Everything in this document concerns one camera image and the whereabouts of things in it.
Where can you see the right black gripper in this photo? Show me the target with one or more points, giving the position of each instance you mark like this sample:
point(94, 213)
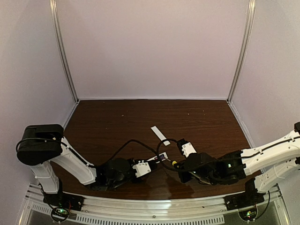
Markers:
point(183, 173)

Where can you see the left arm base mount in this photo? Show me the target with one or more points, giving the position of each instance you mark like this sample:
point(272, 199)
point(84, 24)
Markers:
point(62, 204)

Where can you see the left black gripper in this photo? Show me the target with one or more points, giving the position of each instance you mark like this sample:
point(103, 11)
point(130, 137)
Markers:
point(153, 164)

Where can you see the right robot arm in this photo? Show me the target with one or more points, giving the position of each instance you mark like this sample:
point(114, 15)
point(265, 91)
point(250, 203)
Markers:
point(281, 156)

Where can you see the left aluminium frame post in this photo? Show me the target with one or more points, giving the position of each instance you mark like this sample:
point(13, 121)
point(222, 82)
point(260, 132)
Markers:
point(61, 49)

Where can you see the aluminium frame post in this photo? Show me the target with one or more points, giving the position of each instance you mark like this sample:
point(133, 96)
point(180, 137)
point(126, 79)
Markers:
point(243, 49)
point(61, 49)

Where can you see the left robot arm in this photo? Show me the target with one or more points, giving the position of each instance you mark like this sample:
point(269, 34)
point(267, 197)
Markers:
point(42, 144)

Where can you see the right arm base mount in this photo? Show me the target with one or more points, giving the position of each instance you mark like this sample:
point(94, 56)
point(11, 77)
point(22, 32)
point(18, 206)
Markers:
point(246, 204)

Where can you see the front aluminium rail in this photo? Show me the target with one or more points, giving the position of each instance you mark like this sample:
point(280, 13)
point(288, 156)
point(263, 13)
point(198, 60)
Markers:
point(198, 211)

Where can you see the white battery cover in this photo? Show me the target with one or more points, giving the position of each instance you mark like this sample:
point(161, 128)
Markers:
point(160, 135)

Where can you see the right aluminium frame post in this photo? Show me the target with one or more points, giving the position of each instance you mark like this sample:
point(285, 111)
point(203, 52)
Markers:
point(243, 49)

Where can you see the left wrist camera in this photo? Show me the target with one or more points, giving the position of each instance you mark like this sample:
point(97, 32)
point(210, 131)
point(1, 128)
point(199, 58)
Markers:
point(141, 168)

